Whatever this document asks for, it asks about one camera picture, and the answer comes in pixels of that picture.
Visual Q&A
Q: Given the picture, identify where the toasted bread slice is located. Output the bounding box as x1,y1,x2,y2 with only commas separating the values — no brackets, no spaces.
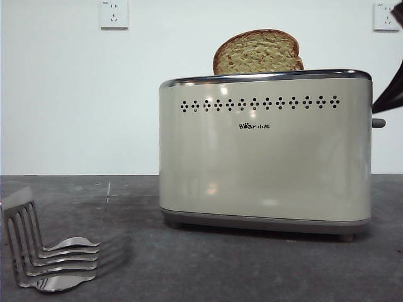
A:
212,29,305,76

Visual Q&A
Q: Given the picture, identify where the steel toast rack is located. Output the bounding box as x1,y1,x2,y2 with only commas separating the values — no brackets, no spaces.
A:
0,181,111,293

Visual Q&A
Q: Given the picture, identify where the cream two-slot toaster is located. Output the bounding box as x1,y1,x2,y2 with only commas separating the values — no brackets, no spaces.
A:
158,68,373,242

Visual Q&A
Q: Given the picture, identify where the white wall socket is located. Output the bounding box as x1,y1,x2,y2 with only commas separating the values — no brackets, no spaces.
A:
373,3,401,32
99,0,129,31

